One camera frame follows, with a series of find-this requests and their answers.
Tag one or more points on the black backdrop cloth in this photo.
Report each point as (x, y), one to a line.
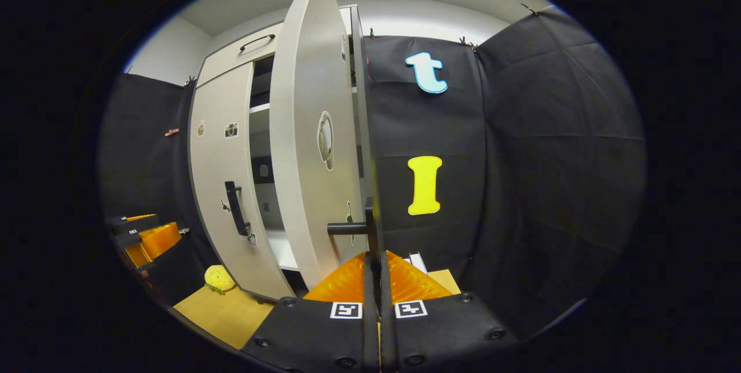
(521, 158)

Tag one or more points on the yellow plush toy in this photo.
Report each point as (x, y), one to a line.
(220, 278)

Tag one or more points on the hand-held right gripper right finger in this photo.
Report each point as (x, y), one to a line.
(386, 332)

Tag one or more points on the small white box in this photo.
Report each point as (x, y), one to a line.
(418, 263)

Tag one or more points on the white cabinet shelf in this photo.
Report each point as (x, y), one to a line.
(283, 251)
(259, 108)

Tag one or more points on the beige double-door shoe cabinet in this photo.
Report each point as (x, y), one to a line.
(261, 199)

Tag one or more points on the beige door with headphone sticker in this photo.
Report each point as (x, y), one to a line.
(301, 130)

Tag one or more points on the beige door with camera sticker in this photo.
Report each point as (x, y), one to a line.
(220, 176)

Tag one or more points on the copper clip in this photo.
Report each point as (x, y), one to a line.
(171, 132)

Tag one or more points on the beige cabinet top panel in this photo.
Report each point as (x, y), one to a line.
(231, 60)

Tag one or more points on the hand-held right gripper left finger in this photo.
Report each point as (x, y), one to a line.
(370, 326)

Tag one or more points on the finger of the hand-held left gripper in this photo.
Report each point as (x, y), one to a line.
(130, 224)
(156, 240)

